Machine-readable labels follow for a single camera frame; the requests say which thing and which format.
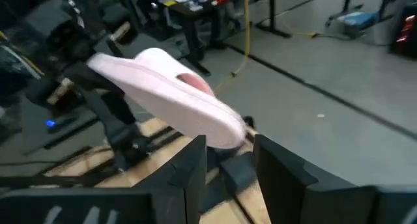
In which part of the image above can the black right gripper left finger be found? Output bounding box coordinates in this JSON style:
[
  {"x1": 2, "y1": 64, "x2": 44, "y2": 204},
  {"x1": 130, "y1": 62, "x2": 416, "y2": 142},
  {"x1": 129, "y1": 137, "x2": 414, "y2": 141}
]
[{"x1": 134, "y1": 134, "x2": 208, "y2": 224}]

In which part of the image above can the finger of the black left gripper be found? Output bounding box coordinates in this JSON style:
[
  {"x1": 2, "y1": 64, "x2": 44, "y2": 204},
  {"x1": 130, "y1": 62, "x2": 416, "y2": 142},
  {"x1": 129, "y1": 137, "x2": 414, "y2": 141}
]
[{"x1": 63, "y1": 62, "x2": 125, "y2": 96}]

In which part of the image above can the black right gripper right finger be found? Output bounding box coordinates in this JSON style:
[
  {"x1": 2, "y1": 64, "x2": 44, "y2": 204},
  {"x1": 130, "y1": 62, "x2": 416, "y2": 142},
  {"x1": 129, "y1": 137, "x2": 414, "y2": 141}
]
[{"x1": 253, "y1": 133, "x2": 379, "y2": 224}]

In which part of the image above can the pink slide sandal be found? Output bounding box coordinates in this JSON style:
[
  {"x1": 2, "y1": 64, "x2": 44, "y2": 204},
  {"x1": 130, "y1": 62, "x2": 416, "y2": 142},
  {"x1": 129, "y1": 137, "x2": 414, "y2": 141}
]
[{"x1": 86, "y1": 47, "x2": 248, "y2": 150}]

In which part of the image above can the grey desk top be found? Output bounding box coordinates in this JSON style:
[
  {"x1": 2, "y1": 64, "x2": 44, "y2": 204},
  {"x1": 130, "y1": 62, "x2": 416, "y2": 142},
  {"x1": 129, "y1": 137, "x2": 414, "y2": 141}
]
[{"x1": 0, "y1": 96, "x2": 102, "y2": 160}]

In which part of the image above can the black office desk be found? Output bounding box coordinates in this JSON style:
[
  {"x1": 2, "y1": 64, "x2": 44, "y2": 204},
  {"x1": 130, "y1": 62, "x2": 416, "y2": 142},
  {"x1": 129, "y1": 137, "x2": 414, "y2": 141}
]
[{"x1": 156, "y1": 0, "x2": 229, "y2": 77}]

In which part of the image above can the blue plastic object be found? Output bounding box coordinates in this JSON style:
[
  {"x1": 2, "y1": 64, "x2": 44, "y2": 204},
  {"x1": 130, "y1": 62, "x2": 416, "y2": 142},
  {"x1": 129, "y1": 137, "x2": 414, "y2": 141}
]
[{"x1": 337, "y1": 10, "x2": 379, "y2": 35}]

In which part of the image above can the black and red machine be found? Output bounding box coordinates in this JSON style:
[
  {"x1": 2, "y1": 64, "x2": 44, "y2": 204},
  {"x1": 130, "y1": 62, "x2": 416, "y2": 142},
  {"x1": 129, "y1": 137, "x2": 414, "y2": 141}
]
[{"x1": 389, "y1": 2, "x2": 417, "y2": 59}]

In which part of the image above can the yellow cable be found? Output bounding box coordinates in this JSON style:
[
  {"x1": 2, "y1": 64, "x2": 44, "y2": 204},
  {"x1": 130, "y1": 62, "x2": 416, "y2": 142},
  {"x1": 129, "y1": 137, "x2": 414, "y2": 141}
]
[{"x1": 213, "y1": 0, "x2": 252, "y2": 92}]

